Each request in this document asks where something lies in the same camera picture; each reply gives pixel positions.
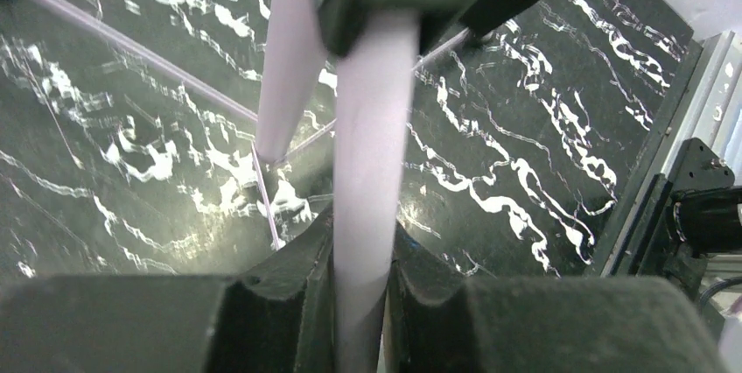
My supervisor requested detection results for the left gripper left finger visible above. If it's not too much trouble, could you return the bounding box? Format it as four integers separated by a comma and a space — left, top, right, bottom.
1, 209, 333, 372

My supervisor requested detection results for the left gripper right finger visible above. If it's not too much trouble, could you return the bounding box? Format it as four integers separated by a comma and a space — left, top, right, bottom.
383, 229, 726, 372

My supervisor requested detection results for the lilac perforated music stand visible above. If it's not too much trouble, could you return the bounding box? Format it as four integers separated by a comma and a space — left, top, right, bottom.
0, 0, 581, 373

